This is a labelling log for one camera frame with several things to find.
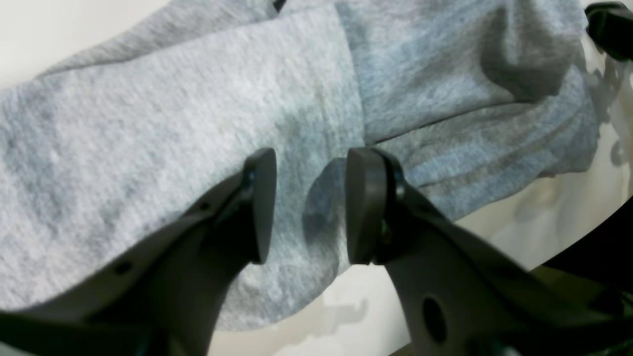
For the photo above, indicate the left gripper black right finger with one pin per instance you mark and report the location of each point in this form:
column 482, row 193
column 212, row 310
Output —
column 460, row 295

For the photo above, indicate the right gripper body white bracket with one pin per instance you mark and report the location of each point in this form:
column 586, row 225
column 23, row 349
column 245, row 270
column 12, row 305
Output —
column 610, row 26

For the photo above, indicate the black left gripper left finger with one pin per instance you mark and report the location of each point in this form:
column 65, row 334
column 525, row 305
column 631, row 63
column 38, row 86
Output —
column 163, row 296

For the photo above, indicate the grey T-shirt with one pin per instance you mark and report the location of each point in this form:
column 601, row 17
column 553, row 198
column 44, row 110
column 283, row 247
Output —
column 476, row 98

